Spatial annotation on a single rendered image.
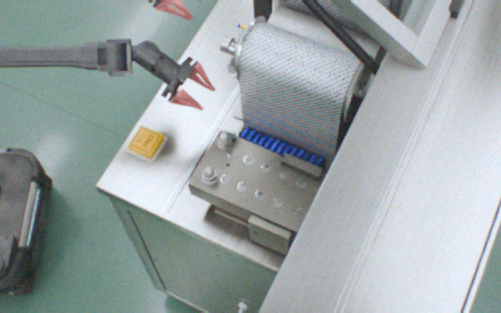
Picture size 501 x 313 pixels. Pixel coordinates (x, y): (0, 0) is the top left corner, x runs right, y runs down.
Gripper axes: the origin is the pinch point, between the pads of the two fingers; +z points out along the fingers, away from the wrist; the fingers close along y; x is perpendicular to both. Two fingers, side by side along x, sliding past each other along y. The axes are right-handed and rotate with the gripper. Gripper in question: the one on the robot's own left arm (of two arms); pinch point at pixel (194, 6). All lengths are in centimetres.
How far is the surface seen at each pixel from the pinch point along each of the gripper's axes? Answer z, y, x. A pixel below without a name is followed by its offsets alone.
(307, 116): 31.7, 7.7, 9.2
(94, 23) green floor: 3, -68, -166
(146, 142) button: 17.4, 16.9, -35.9
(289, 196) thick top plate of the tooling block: 42.5, 20.1, -1.2
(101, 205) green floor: 44, 9, -134
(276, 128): 32.7, 7.4, -3.5
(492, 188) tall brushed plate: 44, 24, 53
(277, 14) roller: 15.8, -11.0, 3.8
